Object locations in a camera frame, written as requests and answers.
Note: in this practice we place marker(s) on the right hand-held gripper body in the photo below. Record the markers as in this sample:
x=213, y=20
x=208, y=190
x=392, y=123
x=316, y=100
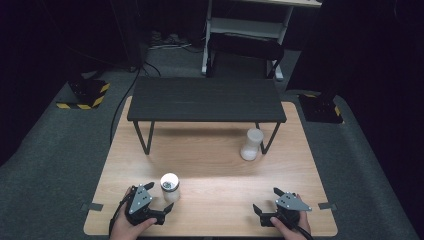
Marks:
x=288, y=208

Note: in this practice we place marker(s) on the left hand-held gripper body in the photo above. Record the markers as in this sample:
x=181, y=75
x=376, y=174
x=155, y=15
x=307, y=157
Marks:
x=140, y=203

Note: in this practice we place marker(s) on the white-lid glass jar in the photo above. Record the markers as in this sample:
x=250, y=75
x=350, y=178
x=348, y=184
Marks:
x=250, y=148

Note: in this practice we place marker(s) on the black low shelf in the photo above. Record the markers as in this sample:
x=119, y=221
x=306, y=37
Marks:
x=206, y=100

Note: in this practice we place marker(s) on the person's right hand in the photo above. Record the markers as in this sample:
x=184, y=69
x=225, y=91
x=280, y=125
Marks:
x=290, y=233

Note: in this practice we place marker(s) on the person's left hand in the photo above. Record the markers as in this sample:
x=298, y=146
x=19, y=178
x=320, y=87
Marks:
x=125, y=230

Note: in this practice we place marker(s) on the grey tape piece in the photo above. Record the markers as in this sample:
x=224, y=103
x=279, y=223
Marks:
x=92, y=207
x=327, y=206

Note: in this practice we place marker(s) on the yellow-black striped stand base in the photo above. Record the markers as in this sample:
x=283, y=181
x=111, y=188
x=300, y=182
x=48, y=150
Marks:
x=320, y=108
x=87, y=95

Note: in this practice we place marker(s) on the black chair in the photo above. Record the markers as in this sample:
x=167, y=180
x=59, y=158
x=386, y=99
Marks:
x=246, y=46

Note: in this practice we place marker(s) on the white desk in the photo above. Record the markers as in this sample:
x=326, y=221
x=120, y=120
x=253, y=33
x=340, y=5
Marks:
x=245, y=26

